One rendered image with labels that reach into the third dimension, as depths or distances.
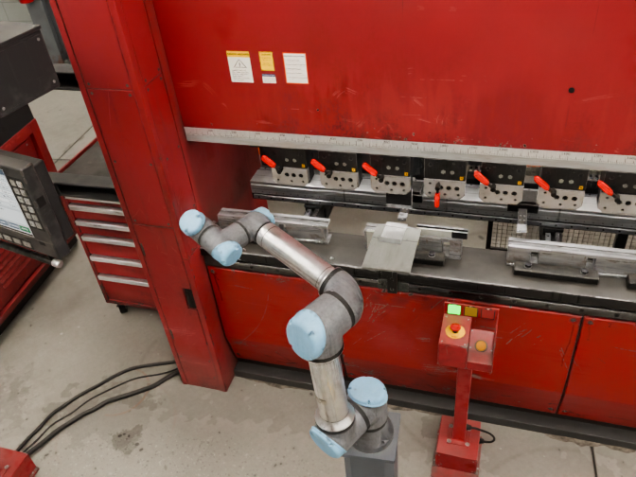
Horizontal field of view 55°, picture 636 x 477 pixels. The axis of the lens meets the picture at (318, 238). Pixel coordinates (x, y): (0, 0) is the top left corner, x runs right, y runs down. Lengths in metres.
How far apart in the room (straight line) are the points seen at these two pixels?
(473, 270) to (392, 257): 0.35
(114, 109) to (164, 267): 0.75
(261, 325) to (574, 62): 1.73
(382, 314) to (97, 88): 1.42
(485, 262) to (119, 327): 2.19
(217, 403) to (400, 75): 1.89
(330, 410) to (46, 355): 2.36
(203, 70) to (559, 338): 1.70
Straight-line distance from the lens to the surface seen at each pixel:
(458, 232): 2.45
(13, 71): 2.05
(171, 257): 2.67
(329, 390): 1.69
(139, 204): 2.57
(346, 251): 2.56
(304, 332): 1.51
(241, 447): 3.05
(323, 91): 2.21
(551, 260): 2.49
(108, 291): 3.71
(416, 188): 2.63
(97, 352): 3.70
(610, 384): 2.80
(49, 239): 2.21
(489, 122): 2.15
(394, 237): 2.41
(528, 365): 2.73
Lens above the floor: 2.49
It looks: 38 degrees down
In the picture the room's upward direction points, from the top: 6 degrees counter-clockwise
